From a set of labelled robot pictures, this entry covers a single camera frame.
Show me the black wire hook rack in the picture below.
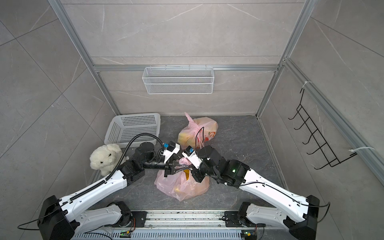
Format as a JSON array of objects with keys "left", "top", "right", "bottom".
[{"left": 288, "top": 89, "right": 358, "bottom": 170}]

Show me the orange yellow banana bunch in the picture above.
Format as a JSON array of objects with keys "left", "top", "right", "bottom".
[{"left": 184, "top": 170, "right": 190, "bottom": 180}]

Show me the white plush toy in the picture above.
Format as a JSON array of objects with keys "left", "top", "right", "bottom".
[{"left": 90, "top": 144, "right": 123, "bottom": 177}]

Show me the pink plastic bag front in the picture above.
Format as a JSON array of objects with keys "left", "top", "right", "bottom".
[{"left": 177, "top": 113, "right": 218, "bottom": 149}]

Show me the white plastic basket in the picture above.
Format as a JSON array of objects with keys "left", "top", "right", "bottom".
[{"left": 104, "top": 113, "right": 161, "bottom": 149}]

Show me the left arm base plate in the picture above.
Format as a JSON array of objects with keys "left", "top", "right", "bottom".
[{"left": 106, "top": 211, "right": 148, "bottom": 228}]

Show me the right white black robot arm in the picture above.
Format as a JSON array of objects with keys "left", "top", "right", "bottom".
[{"left": 183, "top": 146, "right": 322, "bottom": 240}]

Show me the aluminium mounting rail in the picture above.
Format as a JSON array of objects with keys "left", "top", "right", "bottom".
[{"left": 74, "top": 210, "right": 294, "bottom": 240}]

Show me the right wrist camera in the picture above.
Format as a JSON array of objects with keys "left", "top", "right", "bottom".
[{"left": 182, "top": 146, "right": 203, "bottom": 169}]

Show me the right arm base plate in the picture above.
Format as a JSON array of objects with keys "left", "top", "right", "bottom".
[{"left": 221, "top": 211, "right": 266, "bottom": 228}]

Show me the pink strawberry plastic bag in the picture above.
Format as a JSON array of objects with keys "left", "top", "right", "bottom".
[{"left": 154, "top": 169, "right": 210, "bottom": 202}]

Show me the white wire mesh shelf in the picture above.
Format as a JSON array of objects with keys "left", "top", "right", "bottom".
[{"left": 142, "top": 67, "right": 215, "bottom": 95}]

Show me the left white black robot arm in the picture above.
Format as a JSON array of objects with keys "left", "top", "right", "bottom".
[{"left": 35, "top": 142, "right": 183, "bottom": 240}]

